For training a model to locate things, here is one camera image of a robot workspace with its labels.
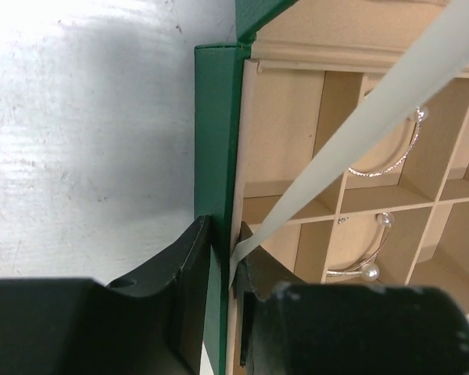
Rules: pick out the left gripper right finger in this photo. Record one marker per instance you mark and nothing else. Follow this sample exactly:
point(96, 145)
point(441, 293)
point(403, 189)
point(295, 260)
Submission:
point(292, 327)

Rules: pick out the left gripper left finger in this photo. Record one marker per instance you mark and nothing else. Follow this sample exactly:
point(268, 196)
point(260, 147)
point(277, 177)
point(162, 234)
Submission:
point(148, 321)

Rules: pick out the silver pearl bangle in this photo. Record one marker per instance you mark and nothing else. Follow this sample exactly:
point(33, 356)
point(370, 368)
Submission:
point(355, 244)
point(393, 150)

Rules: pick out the green jewelry box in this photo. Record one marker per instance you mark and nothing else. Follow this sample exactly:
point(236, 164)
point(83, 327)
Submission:
point(335, 126)

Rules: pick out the white ribbon lid stay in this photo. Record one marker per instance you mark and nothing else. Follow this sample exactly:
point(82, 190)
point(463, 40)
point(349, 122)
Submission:
point(430, 63)

